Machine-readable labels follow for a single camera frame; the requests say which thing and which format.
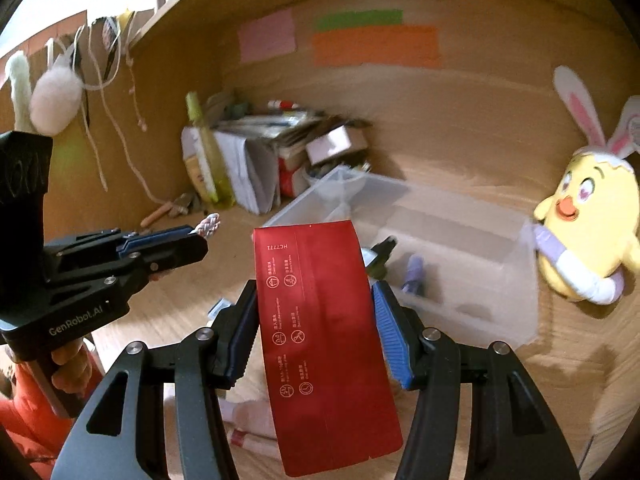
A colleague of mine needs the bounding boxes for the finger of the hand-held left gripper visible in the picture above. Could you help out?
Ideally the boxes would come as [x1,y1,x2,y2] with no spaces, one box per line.
[47,236,209,311]
[45,226,196,261]

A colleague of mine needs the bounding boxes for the green spray bottle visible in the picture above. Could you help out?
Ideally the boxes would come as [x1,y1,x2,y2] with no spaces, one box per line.
[185,91,236,208]

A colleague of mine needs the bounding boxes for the small white cardboard box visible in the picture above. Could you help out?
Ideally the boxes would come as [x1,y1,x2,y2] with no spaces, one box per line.
[306,125,369,166]

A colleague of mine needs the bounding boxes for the pink paper note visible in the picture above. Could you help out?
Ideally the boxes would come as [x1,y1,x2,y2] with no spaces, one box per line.
[237,9,297,64]

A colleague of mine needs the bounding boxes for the small purple item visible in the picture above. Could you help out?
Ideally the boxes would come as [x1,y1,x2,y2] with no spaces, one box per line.
[402,255,426,294]

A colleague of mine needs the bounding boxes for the red foil packet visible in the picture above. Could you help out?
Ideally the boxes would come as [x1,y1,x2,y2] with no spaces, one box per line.
[251,220,405,476]

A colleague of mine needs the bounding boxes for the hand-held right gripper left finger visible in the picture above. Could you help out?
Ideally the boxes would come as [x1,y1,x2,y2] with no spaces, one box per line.
[50,280,261,480]

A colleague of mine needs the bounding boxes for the wood-handled brush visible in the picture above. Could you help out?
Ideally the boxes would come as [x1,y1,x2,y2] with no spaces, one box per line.
[140,201,188,228]

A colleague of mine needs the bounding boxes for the white fluffy pompom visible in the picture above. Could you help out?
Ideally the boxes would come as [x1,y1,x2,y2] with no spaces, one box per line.
[29,62,83,136]

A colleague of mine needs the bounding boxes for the white bowl of stones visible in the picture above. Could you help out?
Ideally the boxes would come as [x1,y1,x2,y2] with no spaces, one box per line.
[305,160,373,201]

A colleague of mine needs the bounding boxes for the grey metal tool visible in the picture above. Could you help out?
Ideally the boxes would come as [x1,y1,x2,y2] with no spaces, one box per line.
[169,191,202,217]

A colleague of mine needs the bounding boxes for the clear plastic storage box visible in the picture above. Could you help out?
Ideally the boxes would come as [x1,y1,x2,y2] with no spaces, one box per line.
[262,165,541,348]

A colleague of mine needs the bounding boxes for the white braided rope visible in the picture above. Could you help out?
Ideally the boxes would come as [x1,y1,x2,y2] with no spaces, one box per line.
[189,212,222,237]

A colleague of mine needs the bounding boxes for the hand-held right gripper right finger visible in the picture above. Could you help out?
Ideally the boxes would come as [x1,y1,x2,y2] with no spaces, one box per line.
[371,280,583,480]

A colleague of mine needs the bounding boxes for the bundle of white cords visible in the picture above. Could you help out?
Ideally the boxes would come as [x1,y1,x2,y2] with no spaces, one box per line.
[47,10,166,201]

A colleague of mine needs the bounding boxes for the pile of leaflets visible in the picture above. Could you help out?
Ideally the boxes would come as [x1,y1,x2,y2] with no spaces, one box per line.
[215,109,371,153]

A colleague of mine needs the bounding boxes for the yellow chick plush toy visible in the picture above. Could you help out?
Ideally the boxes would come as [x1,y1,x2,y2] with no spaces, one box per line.
[532,65,640,306]

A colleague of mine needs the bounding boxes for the pale green felt piece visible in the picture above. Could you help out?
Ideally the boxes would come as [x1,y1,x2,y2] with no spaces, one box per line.
[4,52,34,133]

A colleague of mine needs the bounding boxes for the orange paper note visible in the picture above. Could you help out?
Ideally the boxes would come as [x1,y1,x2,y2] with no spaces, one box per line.
[311,25,443,70]

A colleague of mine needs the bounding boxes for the green paper note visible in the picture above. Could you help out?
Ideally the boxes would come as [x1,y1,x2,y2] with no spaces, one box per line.
[315,9,405,32]

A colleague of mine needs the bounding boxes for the white folded paper sheets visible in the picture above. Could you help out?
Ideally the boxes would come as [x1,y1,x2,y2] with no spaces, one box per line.
[215,130,279,214]

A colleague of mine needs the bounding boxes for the black clip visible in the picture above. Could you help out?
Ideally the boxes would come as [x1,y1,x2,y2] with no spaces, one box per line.
[364,237,399,279]

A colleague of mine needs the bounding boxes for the person's left hand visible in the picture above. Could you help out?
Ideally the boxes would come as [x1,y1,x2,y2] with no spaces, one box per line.
[50,337,106,398]

